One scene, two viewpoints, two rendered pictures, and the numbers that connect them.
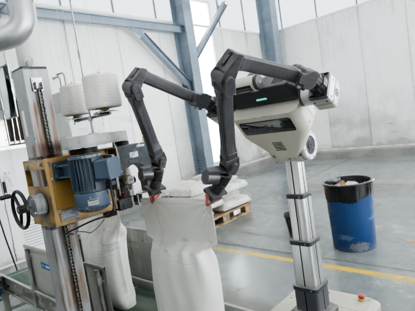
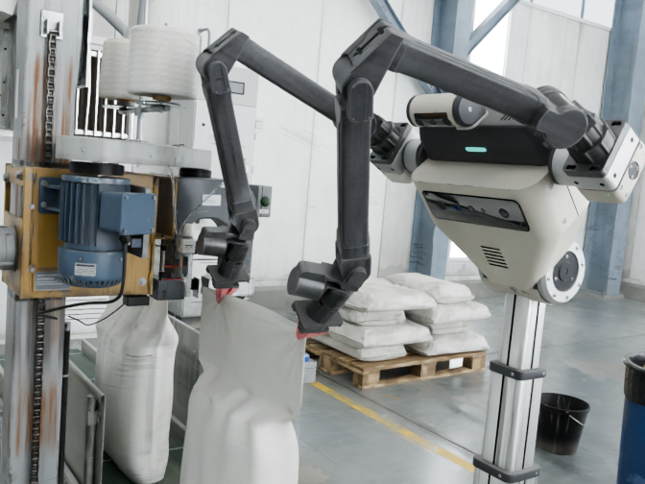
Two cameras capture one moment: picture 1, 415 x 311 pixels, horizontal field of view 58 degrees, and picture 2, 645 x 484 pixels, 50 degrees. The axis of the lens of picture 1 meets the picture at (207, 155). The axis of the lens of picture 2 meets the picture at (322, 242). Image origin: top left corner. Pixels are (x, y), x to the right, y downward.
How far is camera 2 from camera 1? 37 cm
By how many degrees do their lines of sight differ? 12
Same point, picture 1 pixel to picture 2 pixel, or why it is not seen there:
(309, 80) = (561, 128)
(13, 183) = not seen: hidden behind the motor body
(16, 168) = not seen: hidden behind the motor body
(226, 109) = (351, 149)
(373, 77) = not seen: outside the picture
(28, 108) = (24, 65)
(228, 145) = (348, 226)
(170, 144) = (373, 203)
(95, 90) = (145, 57)
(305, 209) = (519, 403)
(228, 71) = (362, 67)
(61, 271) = (15, 380)
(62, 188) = (50, 229)
